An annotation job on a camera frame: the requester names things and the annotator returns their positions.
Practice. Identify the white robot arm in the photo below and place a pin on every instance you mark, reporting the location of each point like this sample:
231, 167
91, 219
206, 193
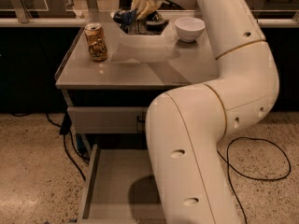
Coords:
184, 125

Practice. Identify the blue chip bag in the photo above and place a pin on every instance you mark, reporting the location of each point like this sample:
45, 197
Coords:
128, 22

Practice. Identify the metal post left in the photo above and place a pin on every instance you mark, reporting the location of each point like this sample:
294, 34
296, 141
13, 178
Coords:
21, 11

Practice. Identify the white horizontal rail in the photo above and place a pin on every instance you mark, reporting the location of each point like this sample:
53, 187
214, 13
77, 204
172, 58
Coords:
66, 22

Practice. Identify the brown soda can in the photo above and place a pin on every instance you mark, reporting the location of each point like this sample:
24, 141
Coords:
96, 43

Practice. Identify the closed top drawer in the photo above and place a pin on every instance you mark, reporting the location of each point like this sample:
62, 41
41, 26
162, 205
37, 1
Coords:
107, 119

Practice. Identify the white bowl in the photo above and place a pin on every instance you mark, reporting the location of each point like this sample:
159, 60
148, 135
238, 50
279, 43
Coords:
189, 28

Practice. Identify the black power adapter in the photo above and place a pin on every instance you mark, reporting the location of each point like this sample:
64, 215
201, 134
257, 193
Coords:
66, 125

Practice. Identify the grey drawer cabinet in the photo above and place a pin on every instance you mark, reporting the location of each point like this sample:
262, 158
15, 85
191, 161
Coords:
138, 68

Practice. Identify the black drawer handle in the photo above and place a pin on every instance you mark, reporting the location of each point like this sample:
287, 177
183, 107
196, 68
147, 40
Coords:
141, 120

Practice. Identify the open middle drawer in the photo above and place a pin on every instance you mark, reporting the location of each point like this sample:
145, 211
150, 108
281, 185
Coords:
120, 189

